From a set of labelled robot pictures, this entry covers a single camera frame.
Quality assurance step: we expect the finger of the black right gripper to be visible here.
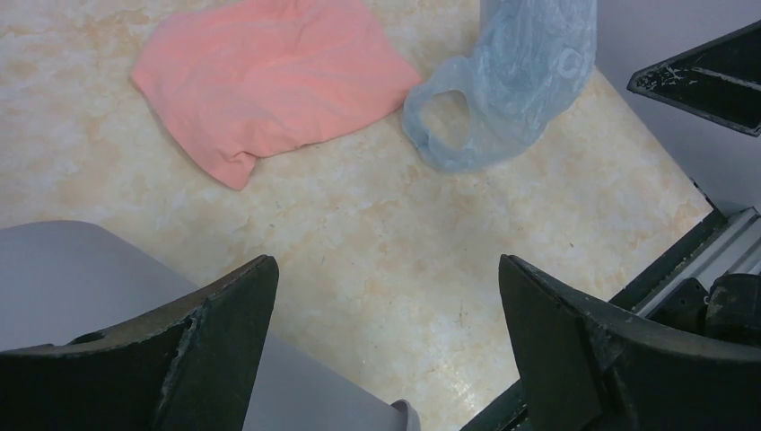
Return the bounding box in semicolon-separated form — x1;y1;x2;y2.
626;22;760;137

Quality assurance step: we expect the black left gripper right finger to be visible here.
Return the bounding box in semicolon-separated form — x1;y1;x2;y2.
499;255;760;430

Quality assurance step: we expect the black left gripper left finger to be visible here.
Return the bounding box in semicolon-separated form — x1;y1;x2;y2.
1;255;279;430

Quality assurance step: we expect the grey plastic trash bin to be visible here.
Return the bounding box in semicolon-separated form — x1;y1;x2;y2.
1;221;420;430

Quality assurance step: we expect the light blue plastic trash bag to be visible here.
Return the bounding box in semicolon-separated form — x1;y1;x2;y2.
402;1;598;173

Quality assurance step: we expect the pink folded cloth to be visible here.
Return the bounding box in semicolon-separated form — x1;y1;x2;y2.
131;1;421;190

